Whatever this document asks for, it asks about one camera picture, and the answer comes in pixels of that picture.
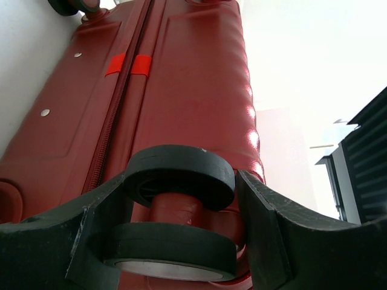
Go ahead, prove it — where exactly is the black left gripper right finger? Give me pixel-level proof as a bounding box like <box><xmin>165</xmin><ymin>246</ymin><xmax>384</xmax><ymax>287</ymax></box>
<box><xmin>236</xmin><ymin>171</ymin><xmax>386</xmax><ymax>289</ymax></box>

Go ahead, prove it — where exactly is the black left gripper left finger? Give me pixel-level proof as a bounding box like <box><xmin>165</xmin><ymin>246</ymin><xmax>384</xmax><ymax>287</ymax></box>
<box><xmin>1</xmin><ymin>174</ymin><xmax>132</xmax><ymax>289</ymax></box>

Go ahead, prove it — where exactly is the red hard-shell suitcase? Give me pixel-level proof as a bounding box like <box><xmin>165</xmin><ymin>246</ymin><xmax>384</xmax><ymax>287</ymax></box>
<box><xmin>1</xmin><ymin>1</ymin><xmax>264</xmax><ymax>289</ymax></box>

